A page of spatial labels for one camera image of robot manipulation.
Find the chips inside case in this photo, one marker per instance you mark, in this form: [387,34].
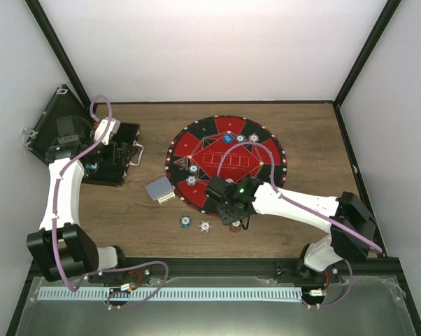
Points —
[91,168]

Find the blue small blind button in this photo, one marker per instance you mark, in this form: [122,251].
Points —
[227,138]

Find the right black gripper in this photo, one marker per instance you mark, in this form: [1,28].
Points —
[226,219]

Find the black front mounting rail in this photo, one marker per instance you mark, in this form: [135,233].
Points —
[284,270]

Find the blue orange 10 chip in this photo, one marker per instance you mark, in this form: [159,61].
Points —
[191,180]

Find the blue backed card deck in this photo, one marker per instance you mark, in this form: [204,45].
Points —
[160,190]

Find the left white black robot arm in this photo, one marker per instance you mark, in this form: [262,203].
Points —
[78,150]

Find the round red black poker mat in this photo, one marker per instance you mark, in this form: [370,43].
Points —
[200,144]

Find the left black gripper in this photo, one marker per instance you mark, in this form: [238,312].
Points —
[122,160]

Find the green blue 50 chip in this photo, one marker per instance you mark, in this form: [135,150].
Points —
[193,168]

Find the chrome case handle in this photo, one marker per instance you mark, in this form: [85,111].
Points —
[136,154]

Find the black poker case lid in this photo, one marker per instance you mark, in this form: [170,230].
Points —
[62,104]

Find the green blue chip stack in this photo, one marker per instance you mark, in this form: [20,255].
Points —
[185,221]

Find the light blue slotted rail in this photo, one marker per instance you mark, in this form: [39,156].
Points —
[280,294]

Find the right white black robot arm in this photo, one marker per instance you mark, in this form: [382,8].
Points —
[348,224]

